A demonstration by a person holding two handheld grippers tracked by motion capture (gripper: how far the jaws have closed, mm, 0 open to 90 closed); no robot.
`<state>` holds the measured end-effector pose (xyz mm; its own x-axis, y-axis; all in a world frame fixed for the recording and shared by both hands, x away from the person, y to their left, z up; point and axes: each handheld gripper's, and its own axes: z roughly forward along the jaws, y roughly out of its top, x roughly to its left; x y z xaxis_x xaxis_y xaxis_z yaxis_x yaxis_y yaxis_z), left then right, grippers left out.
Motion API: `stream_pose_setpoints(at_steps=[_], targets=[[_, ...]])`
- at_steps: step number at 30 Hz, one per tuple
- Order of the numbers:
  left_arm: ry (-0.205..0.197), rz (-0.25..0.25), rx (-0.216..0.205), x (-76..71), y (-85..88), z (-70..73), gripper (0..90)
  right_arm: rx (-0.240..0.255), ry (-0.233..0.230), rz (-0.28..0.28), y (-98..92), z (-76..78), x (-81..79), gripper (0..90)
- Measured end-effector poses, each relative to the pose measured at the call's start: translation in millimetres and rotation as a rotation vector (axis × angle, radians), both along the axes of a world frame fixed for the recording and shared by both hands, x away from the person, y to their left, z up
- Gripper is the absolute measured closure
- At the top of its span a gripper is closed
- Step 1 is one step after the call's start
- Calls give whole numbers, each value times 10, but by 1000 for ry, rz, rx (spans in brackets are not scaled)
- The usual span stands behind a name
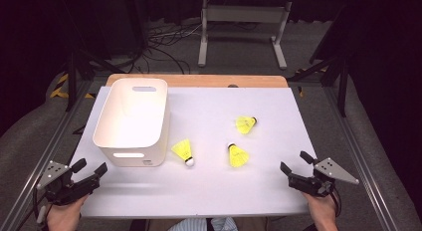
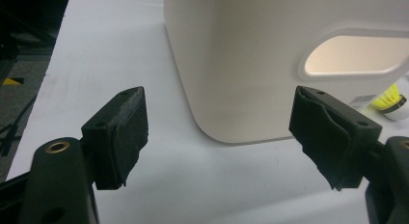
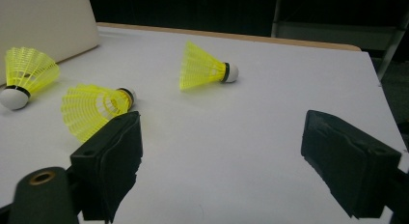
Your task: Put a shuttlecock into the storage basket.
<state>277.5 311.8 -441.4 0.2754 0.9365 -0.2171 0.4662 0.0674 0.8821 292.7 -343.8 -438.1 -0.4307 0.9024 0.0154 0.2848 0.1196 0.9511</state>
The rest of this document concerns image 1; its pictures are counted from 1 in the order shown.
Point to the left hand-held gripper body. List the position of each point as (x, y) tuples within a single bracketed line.
[(66, 187)]

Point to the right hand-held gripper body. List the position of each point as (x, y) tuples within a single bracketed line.
[(312, 184)]

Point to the yellow shuttlecock black-banded cork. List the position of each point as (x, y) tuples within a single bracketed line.
[(238, 157)]

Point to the white plastic basket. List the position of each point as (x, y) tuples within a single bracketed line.
[(132, 124)]

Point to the yellow shuttlecock black cork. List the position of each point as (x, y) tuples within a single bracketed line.
[(245, 124)]

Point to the yellow shuttlecock white cork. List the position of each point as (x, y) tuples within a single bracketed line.
[(183, 149)]

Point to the person's left hand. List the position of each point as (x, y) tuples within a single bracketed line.
[(64, 217)]

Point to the person's right hand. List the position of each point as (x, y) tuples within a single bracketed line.
[(323, 212)]

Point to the black tripod stand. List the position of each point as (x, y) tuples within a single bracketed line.
[(342, 91), (71, 81)]

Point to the white table board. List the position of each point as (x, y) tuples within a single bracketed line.
[(205, 191)]

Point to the yellow black floor tape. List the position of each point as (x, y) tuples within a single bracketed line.
[(61, 79)]

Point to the striped shirt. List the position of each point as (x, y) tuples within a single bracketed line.
[(185, 226)]

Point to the wooden table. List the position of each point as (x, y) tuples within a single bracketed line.
[(199, 81)]

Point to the aluminium frame rail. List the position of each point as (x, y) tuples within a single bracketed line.
[(353, 141), (51, 151)]

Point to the white metal stand frame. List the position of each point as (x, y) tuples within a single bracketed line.
[(244, 13)]

